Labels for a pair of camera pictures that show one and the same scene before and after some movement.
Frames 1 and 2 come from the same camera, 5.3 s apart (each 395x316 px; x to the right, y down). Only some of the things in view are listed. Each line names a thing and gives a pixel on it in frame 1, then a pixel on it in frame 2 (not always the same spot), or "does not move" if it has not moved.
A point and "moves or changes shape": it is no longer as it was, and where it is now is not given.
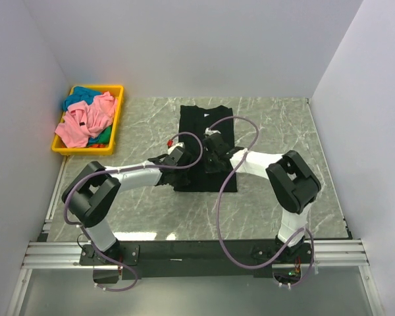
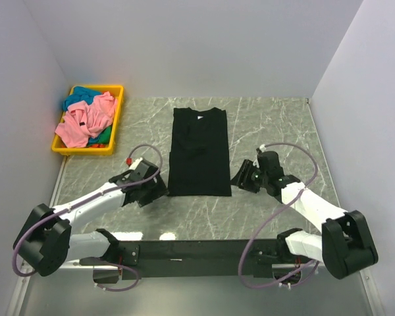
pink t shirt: [83, 122] does not move
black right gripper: [209, 168] -> [247, 168]
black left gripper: [183, 180] -> [159, 189]
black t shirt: [193, 123] moves or changes shape
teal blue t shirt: [80, 93] does not move
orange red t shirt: [97, 145] does not move
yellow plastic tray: [118, 92] does not move
